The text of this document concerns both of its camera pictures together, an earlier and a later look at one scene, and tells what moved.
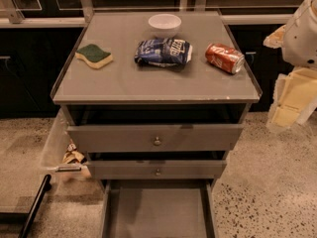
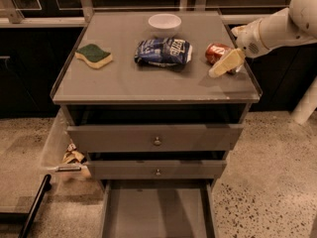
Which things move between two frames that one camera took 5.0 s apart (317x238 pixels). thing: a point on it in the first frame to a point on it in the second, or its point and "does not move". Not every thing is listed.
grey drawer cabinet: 156,101 does not move
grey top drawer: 155,138 does not move
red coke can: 227,59 does not move
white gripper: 301,40 to 250,41
